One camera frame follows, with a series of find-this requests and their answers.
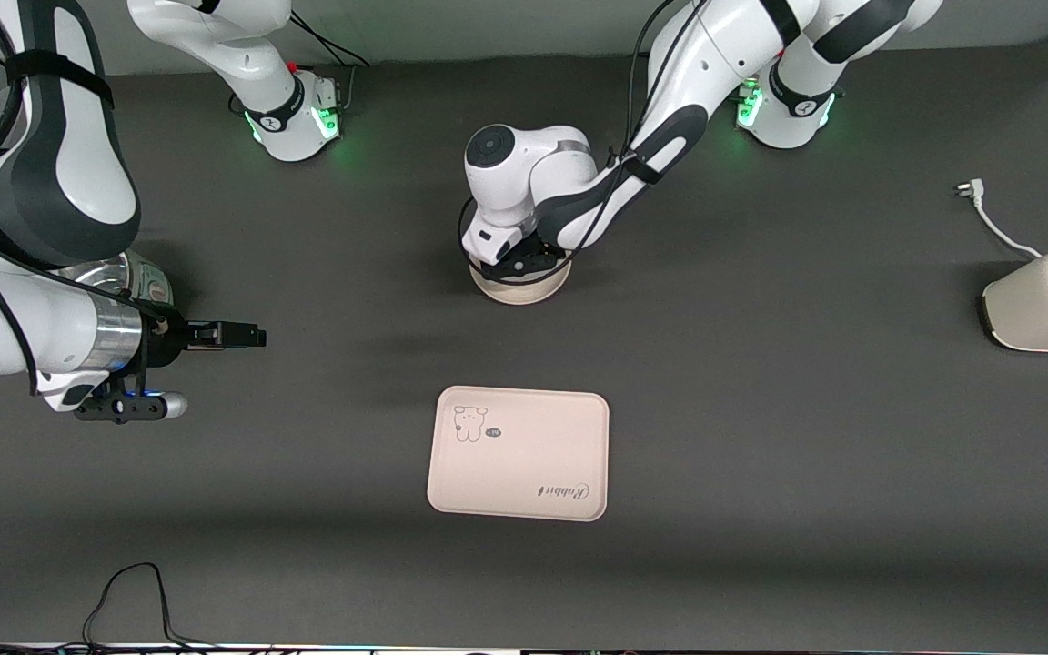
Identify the shiny metal pot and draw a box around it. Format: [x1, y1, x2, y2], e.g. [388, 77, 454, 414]
[67, 255, 176, 316]

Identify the cream tray with rabbit print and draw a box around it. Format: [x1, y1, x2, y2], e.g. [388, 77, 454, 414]
[427, 386, 610, 523]

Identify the white toaster cable with plug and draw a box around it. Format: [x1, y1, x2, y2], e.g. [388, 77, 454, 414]
[955, 179, 1045, 261]

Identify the black right arm base cable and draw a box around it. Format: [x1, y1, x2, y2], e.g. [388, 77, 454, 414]
[286, 13, 370, 117]

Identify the round cream plate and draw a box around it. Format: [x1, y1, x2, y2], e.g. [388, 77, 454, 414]
[469, 260, 573, 306]

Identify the black loop cable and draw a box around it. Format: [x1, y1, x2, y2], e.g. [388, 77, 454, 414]
[81, 562, 216, 652]

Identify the cream white toaster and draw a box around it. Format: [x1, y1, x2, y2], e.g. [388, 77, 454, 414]
[982, 248, 1048, 354]

